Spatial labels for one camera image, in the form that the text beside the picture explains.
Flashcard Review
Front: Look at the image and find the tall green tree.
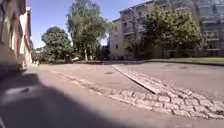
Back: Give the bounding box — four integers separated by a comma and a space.
66, 0, 112, 62

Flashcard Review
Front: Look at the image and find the cobblestone strip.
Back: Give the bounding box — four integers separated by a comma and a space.
49, 68, 224, 120

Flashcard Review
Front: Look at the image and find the beige building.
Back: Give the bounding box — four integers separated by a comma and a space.
0, 0, 34, 78

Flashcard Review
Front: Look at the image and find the round green tree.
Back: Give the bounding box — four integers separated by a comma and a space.
40, 26, 75, 63

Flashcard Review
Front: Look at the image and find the broad green tree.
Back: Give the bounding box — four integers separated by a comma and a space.
141, 5, 205, 60

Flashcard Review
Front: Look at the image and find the grey apartment building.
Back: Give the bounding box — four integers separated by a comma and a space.
109, 0, 224, 61

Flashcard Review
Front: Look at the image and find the grey asphalt road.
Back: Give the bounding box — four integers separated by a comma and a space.
37, 61, 224, 102

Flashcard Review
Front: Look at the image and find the grey stone kerb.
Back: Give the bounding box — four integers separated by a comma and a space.
109, 64, 165, 95

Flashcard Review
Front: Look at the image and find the manhole cover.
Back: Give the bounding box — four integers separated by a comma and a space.
103, 71, 116, 76

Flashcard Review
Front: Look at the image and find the grass strip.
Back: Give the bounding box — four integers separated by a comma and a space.
145, 57, 224, 66

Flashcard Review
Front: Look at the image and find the grey asphalt pavement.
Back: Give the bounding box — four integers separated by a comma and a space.
0, 65, 224, 128

